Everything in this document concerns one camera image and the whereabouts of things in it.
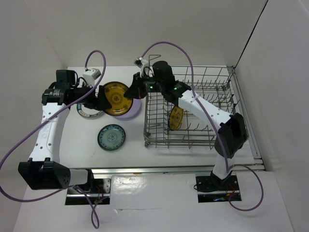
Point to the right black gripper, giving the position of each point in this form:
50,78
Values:
135,90

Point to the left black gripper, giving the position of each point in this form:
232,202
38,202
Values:
102,102

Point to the yellow patterned plate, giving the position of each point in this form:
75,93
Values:
114,92
175,118

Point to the white plate floral rim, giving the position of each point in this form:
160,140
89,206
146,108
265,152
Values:
88,113

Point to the blue patterned plate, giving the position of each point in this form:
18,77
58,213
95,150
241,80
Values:
111,137

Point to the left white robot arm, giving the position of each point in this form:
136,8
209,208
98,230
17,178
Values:
43,169

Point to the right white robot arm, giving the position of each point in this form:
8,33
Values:
229,128

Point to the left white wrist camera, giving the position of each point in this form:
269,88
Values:
90,76

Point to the grey wire dish rack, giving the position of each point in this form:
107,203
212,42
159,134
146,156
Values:
216,84

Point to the silver aluminium rail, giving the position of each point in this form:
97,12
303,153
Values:
152,170

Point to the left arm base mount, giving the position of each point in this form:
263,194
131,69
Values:
97,190

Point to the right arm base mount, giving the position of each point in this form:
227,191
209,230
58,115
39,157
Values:
210,189

